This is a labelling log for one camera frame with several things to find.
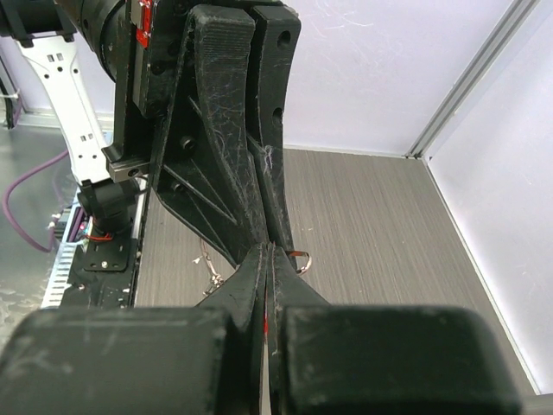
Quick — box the metal keyring with keys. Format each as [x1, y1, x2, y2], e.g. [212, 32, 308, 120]
[193, 238, 313, 297]

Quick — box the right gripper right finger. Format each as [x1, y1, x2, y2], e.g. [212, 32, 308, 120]
[265, 246, 523, 414]

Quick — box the slotted cable duct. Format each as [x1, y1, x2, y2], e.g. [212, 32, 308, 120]
[40, 201, 84, 309]

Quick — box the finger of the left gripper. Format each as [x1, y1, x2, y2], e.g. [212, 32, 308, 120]
[245, 3, 302, 251]

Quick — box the aluminium corner profile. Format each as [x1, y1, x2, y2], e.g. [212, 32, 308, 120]
[404, 0, 541, 159]

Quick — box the black mounting plate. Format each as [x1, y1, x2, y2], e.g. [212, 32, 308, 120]
[60, 172, 150, 309]

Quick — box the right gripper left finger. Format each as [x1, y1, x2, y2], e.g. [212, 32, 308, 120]
[1, 244, 268, 414]

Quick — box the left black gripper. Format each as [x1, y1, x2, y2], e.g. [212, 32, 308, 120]
[102, 1, 268, 265]

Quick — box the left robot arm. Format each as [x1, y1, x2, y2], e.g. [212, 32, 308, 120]
[1, 1, 302, 265]

